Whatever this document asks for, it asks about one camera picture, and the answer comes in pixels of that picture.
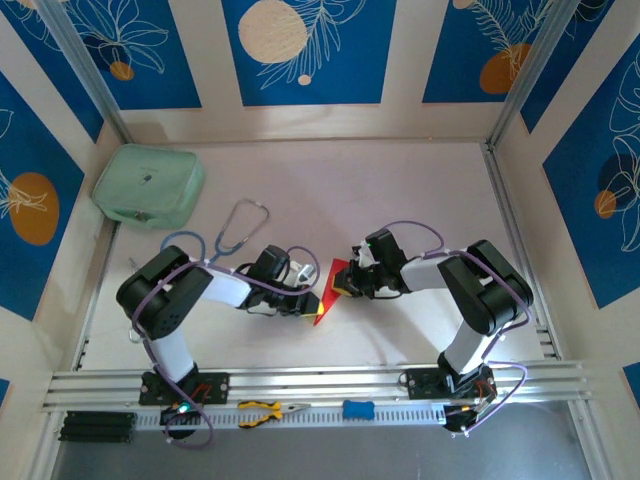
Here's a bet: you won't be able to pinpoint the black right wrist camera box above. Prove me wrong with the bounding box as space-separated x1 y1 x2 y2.
351 228 408 272

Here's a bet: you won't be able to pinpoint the blue sponge block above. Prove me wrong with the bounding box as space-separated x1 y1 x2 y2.
342 399 375 420

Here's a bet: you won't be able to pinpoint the mint green zip case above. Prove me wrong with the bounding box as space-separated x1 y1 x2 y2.
91 144 207 231

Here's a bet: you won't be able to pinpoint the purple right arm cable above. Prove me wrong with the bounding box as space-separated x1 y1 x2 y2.
382 220 531 439

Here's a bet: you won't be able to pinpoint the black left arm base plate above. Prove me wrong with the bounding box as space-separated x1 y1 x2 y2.
138 371 231 406

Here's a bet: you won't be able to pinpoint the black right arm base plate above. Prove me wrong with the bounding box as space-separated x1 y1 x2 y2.
405 367 496 401

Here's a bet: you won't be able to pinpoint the aluminium mounting rail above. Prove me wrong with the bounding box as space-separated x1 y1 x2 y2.
42 360 594 412

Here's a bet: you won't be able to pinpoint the blue floral wall panel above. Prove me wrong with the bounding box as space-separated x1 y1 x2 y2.
421 0 556 105
221 0 399 107
64 0 203 111
0 72 87 322
542 37 640 310

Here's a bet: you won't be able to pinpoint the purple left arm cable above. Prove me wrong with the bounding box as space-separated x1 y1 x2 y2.
130 244 322 450

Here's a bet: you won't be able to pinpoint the blue stethoscope with metal earpieces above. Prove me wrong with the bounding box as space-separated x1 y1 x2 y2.
160 199 272 266

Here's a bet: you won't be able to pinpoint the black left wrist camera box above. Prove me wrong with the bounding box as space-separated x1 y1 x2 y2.
254 244 314 287

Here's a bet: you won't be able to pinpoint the black profile stack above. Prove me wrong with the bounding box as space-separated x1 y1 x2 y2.
58 410 137 444

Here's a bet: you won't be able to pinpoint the yellow handled pliers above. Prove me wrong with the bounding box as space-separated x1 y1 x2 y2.
237 399 312 430

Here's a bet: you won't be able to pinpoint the grey metal sheet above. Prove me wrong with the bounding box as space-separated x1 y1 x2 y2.
49 427 596 480

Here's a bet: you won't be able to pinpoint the aluminium frame post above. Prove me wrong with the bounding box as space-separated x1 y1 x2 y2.
37 0 135 146
485 0 584 151

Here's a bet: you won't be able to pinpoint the aluminium side rail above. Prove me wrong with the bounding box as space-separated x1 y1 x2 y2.
72 219 122 372
482 142 564 361

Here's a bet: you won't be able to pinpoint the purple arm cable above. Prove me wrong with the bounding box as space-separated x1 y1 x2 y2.
130 244 322 450
382 220 531 439

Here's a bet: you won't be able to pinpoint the red paper sheet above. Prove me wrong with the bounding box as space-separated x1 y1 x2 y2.
312 257 352 328

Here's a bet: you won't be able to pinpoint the slotted grey cable duct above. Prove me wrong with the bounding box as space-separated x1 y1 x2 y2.
134 403 449 431

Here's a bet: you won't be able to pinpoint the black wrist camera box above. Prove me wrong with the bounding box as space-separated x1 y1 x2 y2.
351 228 408 272
254 244 314 287

